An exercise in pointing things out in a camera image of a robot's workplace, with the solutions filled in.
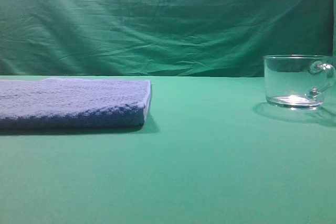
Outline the transparent glass cup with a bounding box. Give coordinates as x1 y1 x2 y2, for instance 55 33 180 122
264 55 335 110

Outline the green backdrop cloth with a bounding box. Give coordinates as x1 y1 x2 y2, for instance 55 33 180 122
1 0 335 77

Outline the folded blue towel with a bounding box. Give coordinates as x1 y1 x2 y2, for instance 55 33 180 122
1 78 152 130

